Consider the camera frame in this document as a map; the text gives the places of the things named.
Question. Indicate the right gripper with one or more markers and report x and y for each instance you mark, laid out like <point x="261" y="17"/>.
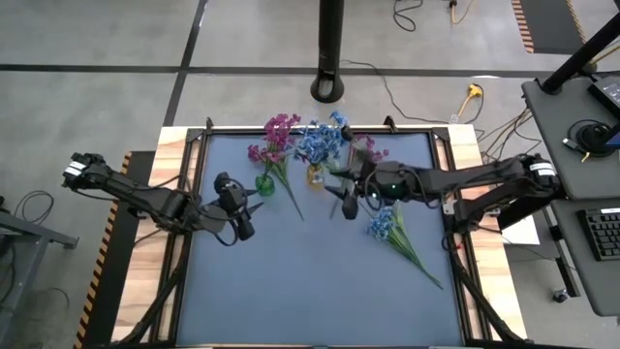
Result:
<point x="380" y="181"/>

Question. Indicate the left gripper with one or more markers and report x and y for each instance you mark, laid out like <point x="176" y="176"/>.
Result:
<point x="227" y="208"/>

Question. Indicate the purple artificial flower bunch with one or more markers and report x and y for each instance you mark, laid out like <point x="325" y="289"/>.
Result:
<point x="257" y="154"/>
<point x="370" y="152"/>
<point x="278" y="128"/>

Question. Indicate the blue artificial flower bunch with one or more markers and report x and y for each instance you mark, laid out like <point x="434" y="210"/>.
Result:
<point x="339" y="118"/>
<point x="381" y="224"/>

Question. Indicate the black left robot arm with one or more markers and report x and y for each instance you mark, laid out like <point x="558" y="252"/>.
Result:
<point x="140" y="196"/>

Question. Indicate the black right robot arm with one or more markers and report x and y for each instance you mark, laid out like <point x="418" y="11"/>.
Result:
<point x="484" y="174"/>

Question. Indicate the green glass vase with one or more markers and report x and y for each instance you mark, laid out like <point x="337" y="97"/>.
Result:
<point x="264" y="185"/>

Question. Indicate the yellow glass vase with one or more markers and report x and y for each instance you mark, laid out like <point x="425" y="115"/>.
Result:
<point x="315" y="180"/>

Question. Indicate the blue table mat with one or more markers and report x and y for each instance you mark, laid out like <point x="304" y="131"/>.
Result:
<point x="315" y="300"/>

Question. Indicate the black hazard-edged floor strip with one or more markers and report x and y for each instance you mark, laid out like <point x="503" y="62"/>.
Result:
<point x="111" y="281"/>

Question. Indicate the gray desk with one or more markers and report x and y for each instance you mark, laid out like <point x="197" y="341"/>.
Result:
<point x="557" y="121"/>

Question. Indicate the gray side table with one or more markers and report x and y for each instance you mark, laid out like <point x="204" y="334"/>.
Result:
<point x="29" y="232"/>

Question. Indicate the black desk leg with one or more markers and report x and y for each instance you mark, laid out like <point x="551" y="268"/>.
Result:
<point x="564" y="262"/>

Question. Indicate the black caster wheel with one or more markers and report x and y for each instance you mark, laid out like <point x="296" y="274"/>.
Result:
<point x="560" y="295"/>

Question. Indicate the black round desk device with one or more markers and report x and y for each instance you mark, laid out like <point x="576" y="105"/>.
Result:
<point x="593" y="138"/>

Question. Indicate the black hazard-edged floor mat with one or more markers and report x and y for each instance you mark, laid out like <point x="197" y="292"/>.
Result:
<point x="547" y="24"/>

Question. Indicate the black keyboard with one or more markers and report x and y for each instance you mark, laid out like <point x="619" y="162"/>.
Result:
<point x="603" y="235"/>

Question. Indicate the black camera stand pole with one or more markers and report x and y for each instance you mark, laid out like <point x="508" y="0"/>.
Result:
<point x="331" y="48"/>

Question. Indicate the black desk post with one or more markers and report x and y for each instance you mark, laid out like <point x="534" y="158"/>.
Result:
<point x="581" y="55"/>

